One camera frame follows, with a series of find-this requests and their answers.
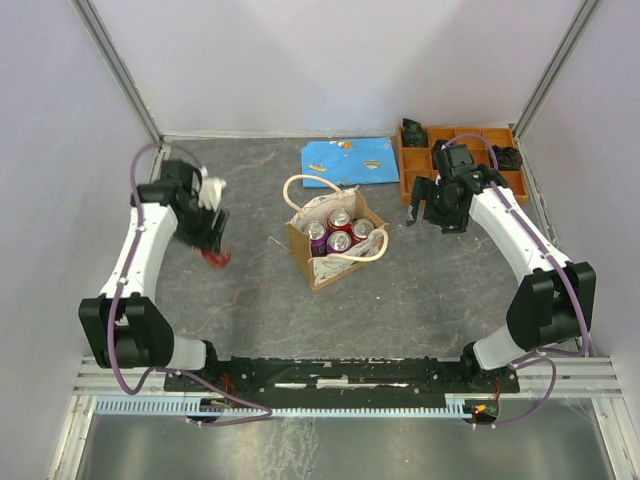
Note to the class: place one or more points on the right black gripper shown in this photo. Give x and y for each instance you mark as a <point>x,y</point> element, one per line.
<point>455,223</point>

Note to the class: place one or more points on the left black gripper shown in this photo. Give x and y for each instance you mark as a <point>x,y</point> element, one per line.
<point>209,237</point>

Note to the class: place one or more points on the red cola can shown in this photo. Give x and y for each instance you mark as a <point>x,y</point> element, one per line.
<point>339,219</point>
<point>217,260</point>
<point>360,230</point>

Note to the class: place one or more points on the purple soda can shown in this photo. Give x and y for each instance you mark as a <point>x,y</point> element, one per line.
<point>338,242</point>
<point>318,235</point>

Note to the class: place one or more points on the burlap canvas bag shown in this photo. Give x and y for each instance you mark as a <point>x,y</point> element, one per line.
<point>322,271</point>

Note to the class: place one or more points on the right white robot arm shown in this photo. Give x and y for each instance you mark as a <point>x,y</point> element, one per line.
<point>555,297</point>

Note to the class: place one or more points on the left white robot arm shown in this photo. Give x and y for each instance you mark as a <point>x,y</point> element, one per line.
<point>124,327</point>

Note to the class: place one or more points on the orange wooden compartment tray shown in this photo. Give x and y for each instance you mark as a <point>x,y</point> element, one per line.
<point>418,161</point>

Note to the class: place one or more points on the dark rolled item top-left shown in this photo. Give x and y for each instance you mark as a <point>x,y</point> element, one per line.
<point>413,134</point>

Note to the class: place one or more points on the blue patterned cloth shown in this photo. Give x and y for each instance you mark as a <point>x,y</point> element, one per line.
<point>351,161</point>

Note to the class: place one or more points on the dark rolled item right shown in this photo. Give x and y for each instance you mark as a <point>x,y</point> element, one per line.
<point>508,158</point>

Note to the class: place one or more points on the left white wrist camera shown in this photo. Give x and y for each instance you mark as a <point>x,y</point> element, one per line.
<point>210,194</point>

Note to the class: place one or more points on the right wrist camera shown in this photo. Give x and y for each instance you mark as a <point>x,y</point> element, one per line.
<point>454,160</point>

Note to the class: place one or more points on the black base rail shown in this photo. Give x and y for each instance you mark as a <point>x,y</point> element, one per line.
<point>355,383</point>

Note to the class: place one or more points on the aluminium frame rail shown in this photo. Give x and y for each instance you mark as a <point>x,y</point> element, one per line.
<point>576,378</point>

